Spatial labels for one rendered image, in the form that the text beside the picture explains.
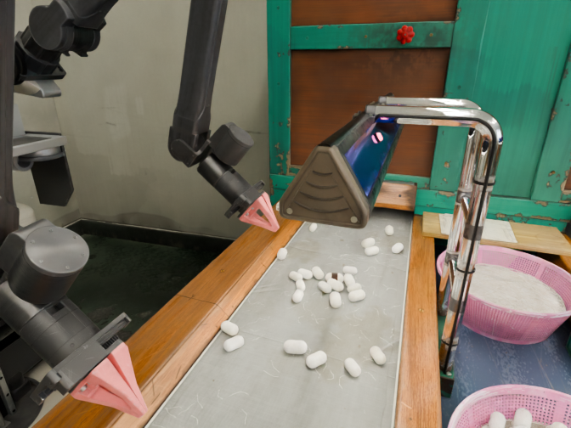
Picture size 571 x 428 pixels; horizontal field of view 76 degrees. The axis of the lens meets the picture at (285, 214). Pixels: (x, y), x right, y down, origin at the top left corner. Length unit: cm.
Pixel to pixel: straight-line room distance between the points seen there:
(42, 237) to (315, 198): 27
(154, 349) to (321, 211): 40
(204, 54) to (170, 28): 160
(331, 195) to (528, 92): 85
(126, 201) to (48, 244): 233
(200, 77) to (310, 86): 47
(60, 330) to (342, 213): 32
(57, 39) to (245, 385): 71
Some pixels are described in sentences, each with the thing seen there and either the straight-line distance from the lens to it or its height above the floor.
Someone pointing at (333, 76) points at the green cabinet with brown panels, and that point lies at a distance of 111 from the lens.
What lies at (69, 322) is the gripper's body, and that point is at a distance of 47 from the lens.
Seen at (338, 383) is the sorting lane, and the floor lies 74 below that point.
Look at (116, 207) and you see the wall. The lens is 282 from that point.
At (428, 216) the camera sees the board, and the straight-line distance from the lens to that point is 110.
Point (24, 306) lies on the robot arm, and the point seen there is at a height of 94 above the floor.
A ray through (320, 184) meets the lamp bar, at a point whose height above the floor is 108.
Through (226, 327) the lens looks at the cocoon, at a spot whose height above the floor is 76.
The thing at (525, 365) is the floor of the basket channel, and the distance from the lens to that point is 82.
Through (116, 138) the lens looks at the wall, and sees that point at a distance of 263.
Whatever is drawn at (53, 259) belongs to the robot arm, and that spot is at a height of 100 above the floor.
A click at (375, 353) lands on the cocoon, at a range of 62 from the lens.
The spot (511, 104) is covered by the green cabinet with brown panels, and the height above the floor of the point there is 108.
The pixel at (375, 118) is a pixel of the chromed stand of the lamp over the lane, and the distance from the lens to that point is 51.
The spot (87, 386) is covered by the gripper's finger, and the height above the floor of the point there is 85.
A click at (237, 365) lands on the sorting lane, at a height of 74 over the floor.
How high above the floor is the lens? 117
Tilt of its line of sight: 22 degrees down
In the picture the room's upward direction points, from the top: straight up
